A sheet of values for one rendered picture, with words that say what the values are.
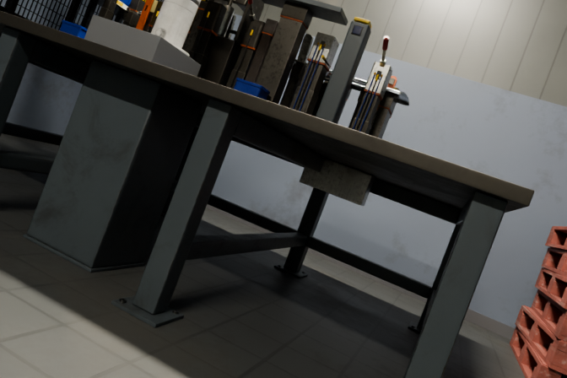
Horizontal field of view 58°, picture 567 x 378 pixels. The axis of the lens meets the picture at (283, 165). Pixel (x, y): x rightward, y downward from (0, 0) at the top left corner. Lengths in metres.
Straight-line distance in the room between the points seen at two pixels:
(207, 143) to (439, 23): 2.88
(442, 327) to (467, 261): 0.17
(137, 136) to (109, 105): 0.16
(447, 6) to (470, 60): 0.45
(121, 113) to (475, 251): 1.17
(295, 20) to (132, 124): 0.74
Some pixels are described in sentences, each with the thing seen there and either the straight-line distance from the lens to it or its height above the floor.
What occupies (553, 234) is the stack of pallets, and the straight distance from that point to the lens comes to 3.52.
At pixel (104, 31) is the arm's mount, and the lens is 1.89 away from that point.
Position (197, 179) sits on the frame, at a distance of 1.50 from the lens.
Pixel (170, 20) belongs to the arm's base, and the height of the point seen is 0.89.
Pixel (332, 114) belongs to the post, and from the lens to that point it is 1.89.
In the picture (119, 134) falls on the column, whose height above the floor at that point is 0.45.
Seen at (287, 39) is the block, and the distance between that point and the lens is 2.02.
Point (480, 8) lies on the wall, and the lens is 4.15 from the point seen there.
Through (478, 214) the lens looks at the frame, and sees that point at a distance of 1.33.
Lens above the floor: 0.55
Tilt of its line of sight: level
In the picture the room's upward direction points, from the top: 21 degrees clockwise
